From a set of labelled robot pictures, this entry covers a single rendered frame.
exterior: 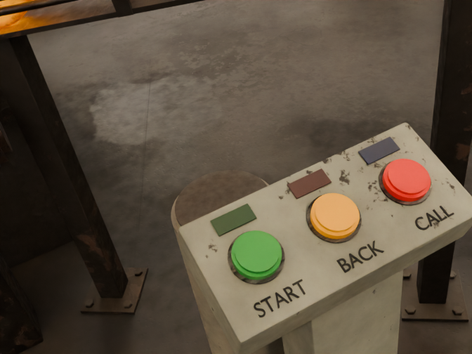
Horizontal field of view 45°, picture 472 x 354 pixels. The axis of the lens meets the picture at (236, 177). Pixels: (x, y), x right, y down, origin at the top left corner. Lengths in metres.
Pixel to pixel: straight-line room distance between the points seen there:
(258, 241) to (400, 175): 0.14
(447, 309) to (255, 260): 0.76
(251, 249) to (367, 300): 0.13
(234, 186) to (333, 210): 0.20
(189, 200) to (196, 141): 0.98
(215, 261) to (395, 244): 0.15
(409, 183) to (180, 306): 0.79
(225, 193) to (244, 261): 0.21
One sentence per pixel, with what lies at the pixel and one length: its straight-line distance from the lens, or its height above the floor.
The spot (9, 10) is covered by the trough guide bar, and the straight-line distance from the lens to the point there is 0.86.
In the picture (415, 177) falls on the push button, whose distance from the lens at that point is 0.51.
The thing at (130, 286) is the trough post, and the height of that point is 0.01.
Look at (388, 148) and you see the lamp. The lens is 0.53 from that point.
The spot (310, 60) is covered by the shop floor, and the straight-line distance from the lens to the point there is 1.92.
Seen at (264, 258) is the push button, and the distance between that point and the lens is 0.45.
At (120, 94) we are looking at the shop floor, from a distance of 1.93.
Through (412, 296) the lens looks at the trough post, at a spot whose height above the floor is 0.01.
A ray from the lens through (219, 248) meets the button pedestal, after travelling 0.46.
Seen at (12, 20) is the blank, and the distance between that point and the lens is 0.89.
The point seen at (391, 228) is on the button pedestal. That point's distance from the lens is 0.49.
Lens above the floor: 0.94
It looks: 40 degrees down
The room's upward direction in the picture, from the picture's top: 11 degrees counter-clockwise
